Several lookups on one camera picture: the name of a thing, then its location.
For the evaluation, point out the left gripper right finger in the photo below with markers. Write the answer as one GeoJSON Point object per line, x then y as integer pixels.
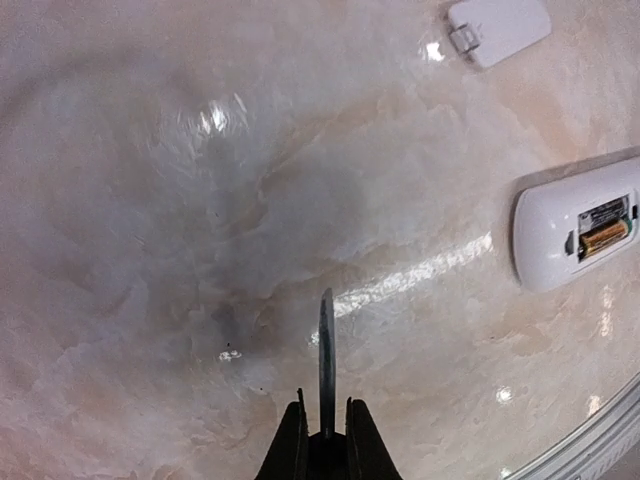
{"type": "Point", "coordinates": [367, 455]}

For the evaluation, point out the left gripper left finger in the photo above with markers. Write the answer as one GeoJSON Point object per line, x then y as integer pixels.
{"type": "Point", "coordinates": [287, 456]}

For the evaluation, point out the yellow handled screwdriver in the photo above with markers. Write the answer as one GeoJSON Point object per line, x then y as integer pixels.
{"type": "Point", "coordinates": [327, 366]}

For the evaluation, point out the white remote control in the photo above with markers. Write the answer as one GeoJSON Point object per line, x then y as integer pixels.
{"type": "Point", "coordinates": [545, 230]}

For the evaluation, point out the white battery cover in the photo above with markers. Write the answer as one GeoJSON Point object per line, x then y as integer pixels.
{"type": "Point", "coordinates": [489, 31]}

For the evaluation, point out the gold black battery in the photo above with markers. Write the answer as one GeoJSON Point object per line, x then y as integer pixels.
{"type": "Point", "coordinates": [602, 237]}

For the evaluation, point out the silver battery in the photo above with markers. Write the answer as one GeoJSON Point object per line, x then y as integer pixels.
{"type": "Point", "coordinates": [608, 212]}

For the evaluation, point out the front aluminium rail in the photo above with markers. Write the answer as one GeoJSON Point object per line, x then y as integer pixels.
{"type": "Point", "coordinates": [584, 442]}

